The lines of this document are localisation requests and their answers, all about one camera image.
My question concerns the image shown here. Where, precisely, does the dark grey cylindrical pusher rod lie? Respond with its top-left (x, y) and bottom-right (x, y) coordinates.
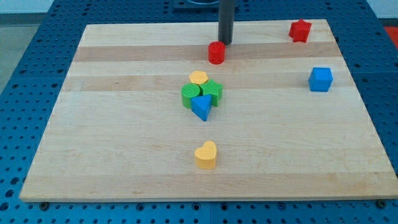
top-left (218, 0), bottom-right (234, 45)

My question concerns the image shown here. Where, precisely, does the red cylinder block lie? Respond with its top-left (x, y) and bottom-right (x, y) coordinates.
top-left (208, 41), bottom-right (226, 65)

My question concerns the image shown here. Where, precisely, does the red star block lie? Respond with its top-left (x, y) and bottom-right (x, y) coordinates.
top-left (289, 19), bottom-right (312, 43)

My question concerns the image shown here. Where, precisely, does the green star block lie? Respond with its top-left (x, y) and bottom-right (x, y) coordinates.
top-left (200, 79), bottom-right (223, 107)

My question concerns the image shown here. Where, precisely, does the yellow hexagon block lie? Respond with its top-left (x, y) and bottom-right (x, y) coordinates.
top-left (189, 70), bottom-right (208, 85)

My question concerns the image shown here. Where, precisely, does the green cylinder block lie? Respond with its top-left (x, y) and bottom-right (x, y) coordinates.
top-left (181, 83), bottom-right (201, 109)

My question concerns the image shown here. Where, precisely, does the blue triangle block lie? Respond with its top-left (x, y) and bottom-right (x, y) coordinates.
top-left (191, 95), bottom-right (212, 121)

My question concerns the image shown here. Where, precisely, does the blue cube block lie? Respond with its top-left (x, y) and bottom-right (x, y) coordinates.
top-left (308, 67), bottom-right (333, 92)

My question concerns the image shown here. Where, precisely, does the light wooden board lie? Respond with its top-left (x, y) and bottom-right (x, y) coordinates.
top-left (20, 19), bottom-right (397, 202)

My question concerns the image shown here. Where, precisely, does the yellow heart block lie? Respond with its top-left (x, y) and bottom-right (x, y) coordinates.
top-left (194, 141), bottom-right (217, 169)

